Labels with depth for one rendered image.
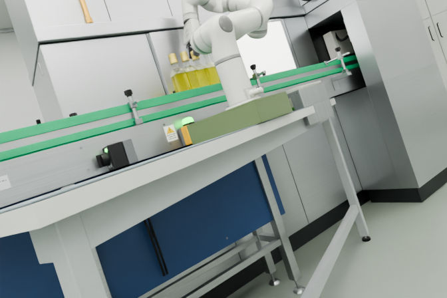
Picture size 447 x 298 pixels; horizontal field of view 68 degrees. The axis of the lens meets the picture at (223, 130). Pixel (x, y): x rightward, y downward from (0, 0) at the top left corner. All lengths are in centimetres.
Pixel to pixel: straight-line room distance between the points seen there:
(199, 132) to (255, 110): 21
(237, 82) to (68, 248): 74
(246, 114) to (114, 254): 63
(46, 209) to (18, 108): 406
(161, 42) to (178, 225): 88
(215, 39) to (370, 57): 125
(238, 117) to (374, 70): 132
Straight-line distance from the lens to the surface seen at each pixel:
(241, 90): 109
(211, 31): 112
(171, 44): 171
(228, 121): 100
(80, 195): 51
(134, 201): 62
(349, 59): 229
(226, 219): 137
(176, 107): 131
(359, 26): 219
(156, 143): 123
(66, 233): 54
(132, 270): 124
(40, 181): 115
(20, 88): 459
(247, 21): 123
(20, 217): 51
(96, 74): 157
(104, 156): 112
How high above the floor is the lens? 75
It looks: 1 degrees up
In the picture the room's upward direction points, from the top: 18 degrees counter-clockwise
